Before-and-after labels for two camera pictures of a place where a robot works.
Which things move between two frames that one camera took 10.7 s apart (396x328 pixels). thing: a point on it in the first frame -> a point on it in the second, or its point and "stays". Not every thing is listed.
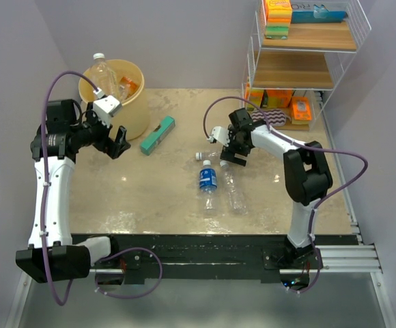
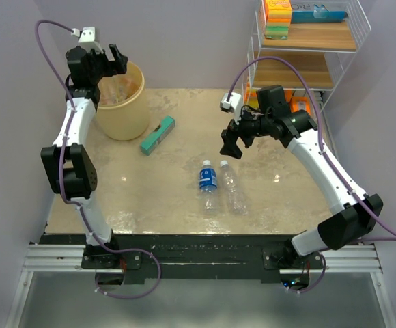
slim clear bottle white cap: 237,201 stays
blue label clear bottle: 207,185 stays
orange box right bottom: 301,107 stays
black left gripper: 107,145 -> 119,66
